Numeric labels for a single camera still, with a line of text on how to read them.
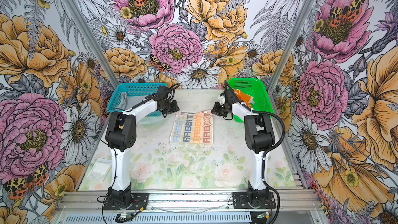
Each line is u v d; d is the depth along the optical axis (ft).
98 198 2.40
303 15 2.68
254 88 4.00
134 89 3.79
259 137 1.84
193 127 3.27
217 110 3.01
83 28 2.83
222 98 3.17
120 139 1.93
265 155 1.87
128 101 3.63
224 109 2.90
